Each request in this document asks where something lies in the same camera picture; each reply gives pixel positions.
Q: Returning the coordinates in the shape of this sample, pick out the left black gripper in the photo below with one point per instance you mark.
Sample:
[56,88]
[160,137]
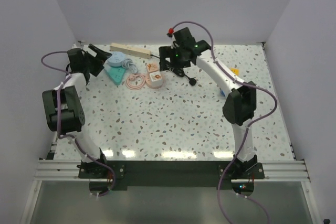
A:
[99,59]

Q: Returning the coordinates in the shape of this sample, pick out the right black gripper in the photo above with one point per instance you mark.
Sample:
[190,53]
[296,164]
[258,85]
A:
[167,52]

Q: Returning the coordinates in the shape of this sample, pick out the pink cube socket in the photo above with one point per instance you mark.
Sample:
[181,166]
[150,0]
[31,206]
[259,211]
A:
[152,67]

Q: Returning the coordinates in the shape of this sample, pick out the teal triangular power strip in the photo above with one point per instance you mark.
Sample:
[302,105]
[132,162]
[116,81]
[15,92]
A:
[115,74]

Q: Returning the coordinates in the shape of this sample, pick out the beige power strip red sockets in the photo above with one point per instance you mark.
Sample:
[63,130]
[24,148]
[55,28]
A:
[131,50]

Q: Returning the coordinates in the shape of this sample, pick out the white cube socket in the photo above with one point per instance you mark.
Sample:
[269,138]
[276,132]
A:
[155,79]

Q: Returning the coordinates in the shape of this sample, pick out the yellow cube socket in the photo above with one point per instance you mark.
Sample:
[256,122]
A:
[234,70]

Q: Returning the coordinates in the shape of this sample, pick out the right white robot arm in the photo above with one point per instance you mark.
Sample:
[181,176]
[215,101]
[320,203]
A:
[240,103]

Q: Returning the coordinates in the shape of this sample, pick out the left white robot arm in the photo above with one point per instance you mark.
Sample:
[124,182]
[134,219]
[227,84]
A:
[63,109]

